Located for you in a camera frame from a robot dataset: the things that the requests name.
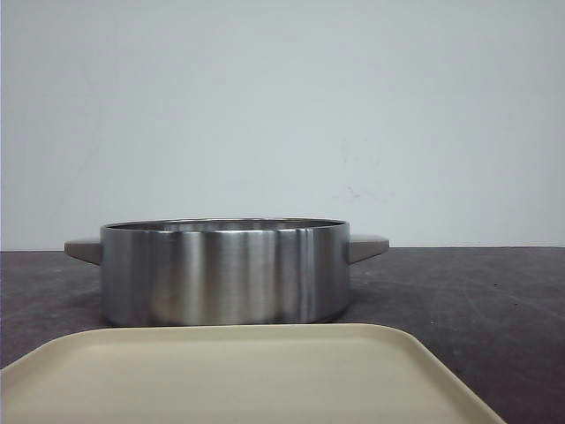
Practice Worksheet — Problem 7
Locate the stainless steel steamer pot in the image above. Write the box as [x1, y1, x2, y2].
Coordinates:
[64, 218, 389, 327]

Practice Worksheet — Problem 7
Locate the cream plastic tray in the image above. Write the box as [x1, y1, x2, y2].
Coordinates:
[1, 324, 500, 423]

